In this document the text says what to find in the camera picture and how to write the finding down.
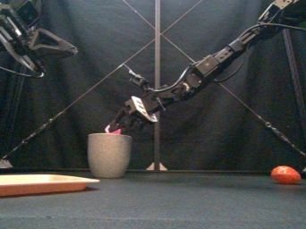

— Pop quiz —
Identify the grey bowl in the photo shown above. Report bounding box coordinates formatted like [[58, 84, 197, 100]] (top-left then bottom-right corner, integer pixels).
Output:
[[85, 132, 132, 179]]

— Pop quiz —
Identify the black cloth backdrop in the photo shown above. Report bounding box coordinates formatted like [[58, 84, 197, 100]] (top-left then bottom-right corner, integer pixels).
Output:
[[0, 0, 306, 174]]

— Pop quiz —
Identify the cream rectangular plate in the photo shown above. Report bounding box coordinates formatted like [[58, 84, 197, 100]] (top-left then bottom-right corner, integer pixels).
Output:
[[0, 174, 100, 198]]

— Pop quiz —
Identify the red toy tomato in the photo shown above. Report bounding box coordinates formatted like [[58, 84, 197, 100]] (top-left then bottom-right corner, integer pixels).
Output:
[[269, 165, 301, 185]]

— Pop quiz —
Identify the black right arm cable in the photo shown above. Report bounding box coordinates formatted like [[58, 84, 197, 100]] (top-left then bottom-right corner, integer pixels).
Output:
[[146, 22, 306, 93]]

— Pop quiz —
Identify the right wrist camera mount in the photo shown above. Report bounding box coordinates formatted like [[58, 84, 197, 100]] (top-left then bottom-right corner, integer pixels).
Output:
[[122, 64, 150, 90]]

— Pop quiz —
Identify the diagonal brace wire with turnbuckle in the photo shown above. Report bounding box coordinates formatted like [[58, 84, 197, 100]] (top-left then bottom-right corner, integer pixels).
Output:
[[0, 0, 204, 162], [120, 0, 306, 157]]

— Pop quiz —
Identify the grey vertical frame post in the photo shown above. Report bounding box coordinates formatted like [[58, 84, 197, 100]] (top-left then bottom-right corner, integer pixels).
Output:
[[145, 0, 168, 172]]

